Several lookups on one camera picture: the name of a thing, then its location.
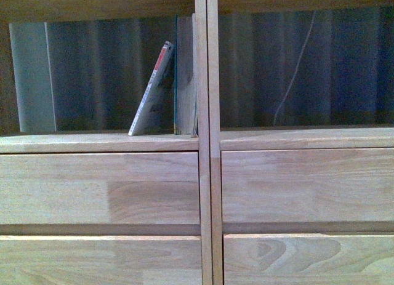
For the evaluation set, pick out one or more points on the upper left wooden drawer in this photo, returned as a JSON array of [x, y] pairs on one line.
[[100, 188]]

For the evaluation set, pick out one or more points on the frosted grey panel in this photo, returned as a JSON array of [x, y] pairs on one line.
[[33, 80]]

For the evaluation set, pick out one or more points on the upper right wooden drawer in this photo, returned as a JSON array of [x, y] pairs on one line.
[[331, 185]]

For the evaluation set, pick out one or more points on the lower left wooden drawer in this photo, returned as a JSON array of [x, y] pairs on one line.
[[101, 260]]

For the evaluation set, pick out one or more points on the left wooden shelf cabinet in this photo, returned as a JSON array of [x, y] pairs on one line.
[[121, 143]]

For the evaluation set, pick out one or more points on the right wooden shelf cabinet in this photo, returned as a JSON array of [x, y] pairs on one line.
[[301, 129]]

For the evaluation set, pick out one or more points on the wooden shelf cabinet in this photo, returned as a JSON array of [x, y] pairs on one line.
[[121, 143], [301, 129]]

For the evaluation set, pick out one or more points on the white book red lettering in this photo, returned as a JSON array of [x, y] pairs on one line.
[[154, 111]]

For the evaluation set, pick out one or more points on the wooden drawer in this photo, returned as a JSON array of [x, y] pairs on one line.
[[307, 259], [331, 185], [100, 188], [101, 260]]

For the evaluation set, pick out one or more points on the teal spine book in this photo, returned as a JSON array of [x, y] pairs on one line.
[[185, 82]]

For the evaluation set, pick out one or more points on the lower right wooden drawer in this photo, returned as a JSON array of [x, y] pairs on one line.
[[307, 259]]

